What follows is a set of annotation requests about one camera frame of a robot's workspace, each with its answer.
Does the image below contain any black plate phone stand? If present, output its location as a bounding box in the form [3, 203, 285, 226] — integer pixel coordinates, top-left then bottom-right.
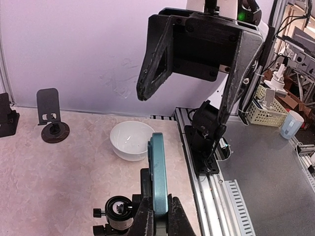
[36, 88, 70, 144]

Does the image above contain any black folding phone stand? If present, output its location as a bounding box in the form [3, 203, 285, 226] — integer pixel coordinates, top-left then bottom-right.
[0, 92, 20, 138]

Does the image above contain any yellow plastic basket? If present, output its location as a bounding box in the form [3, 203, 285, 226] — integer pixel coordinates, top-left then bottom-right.
[246, 85, 288, 127]

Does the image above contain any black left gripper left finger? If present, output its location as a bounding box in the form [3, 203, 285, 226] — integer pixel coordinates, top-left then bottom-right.
[131, 194, 155, 236]

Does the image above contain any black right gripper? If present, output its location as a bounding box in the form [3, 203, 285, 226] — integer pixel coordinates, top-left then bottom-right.
[136, 8, 263, 125]

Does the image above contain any white bowl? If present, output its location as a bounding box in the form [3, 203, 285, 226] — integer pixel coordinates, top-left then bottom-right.
[109, 121, 155, 162]

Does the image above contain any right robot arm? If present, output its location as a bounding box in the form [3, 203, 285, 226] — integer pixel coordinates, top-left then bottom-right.
[136, 0, 264, 234]

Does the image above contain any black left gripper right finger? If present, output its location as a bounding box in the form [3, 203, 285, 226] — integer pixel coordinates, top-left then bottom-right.
[168, 194, 196, 236]

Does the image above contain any light blue plastic cup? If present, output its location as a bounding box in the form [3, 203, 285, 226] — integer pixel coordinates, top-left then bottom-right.
[280, 110, 304, 140]

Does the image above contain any black phone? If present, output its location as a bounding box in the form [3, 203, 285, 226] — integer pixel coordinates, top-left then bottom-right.
[147, 132, 170, 236]

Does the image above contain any tall black clamp phone stand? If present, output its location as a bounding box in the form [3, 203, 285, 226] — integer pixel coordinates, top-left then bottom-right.
[93, 168, 152, 236]

